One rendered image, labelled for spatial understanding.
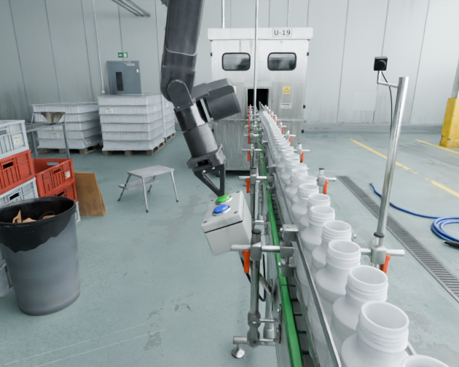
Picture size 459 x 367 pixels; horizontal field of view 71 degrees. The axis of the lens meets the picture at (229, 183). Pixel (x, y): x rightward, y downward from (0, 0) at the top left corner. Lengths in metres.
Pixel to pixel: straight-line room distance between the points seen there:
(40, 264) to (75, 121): 5.33
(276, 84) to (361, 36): 6.32
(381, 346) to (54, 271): 2.06
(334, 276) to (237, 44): 4.48
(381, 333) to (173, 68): 0.48
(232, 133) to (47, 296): 3.35
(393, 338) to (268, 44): 4.60
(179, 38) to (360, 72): 10.27
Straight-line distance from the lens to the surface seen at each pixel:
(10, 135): 2.71
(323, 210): 0.53
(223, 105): 0.63
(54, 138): 7.59
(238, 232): 0.61
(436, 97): 11.67
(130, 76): 10.86
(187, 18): 0.58
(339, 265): 0.40
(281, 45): 4.79
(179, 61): 0.58
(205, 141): 0.64
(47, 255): 2.17
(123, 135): 6.81
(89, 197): 3.69
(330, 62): 10.55
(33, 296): 2.33
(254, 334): 0.66
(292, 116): 4.80
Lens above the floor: 1.35
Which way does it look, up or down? 17 degrees down
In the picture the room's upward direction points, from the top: straight up
